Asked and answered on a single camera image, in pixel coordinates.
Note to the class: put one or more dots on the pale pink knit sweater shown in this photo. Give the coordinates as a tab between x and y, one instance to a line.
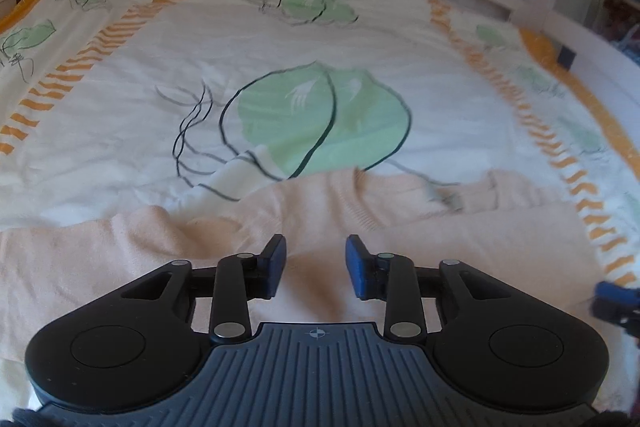
450	247

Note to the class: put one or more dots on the white leaf-print duvet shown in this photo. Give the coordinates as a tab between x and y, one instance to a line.
150	57

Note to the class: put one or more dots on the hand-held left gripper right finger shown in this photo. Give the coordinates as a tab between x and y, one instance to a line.
356	268

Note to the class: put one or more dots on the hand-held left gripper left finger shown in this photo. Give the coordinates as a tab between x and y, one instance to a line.
273	264

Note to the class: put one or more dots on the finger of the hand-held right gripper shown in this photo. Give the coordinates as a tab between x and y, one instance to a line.
612	299

